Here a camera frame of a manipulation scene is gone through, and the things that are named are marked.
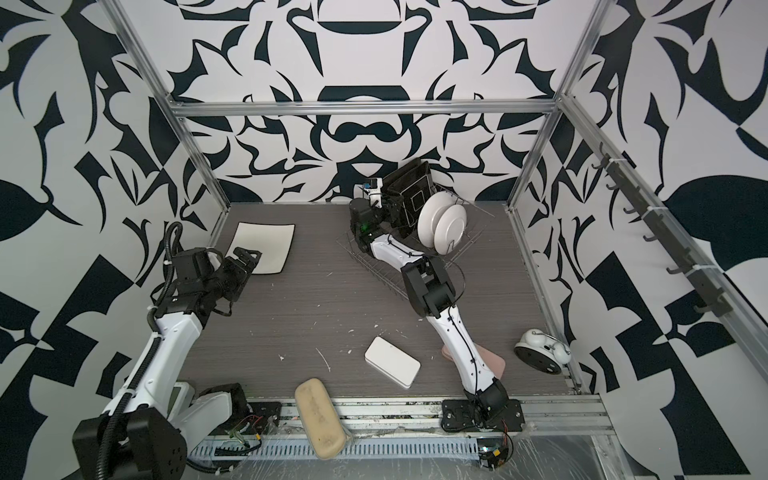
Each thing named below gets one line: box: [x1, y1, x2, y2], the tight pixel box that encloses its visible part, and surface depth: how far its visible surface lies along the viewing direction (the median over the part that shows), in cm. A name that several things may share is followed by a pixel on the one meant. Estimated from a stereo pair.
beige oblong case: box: [294, 377, 348, 460], surface depth 73 cm
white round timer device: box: [514, 328, 572, 375], surface depth 77 cm
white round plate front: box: [434, 204, 467, 255], surface depth 100 cm
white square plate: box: [225, 221, 296, 275], surface depth 113 cm
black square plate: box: [381, 158, 435, 203], surface depth 104 cm
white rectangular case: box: [364, 336, 422, 389], surface depth 81 cm
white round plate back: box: [417, 191, 457, 248], surface depth 100 cm
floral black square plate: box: [387, 162, 437, 236], surface depth 104 cm
